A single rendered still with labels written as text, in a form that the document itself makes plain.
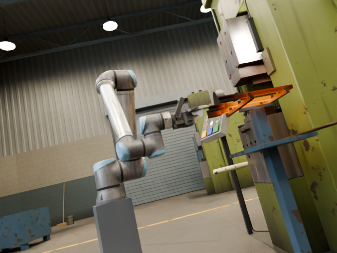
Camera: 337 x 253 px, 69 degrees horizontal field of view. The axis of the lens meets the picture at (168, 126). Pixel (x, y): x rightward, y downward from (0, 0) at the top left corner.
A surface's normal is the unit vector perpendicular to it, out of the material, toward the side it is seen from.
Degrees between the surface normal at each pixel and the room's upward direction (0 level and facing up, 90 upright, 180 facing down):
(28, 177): 90
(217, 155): 90
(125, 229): 90
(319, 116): 90
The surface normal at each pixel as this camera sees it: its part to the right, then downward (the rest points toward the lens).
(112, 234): 0.36, -0.28
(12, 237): -0.18, -0.17
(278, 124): 0.03, -0.22
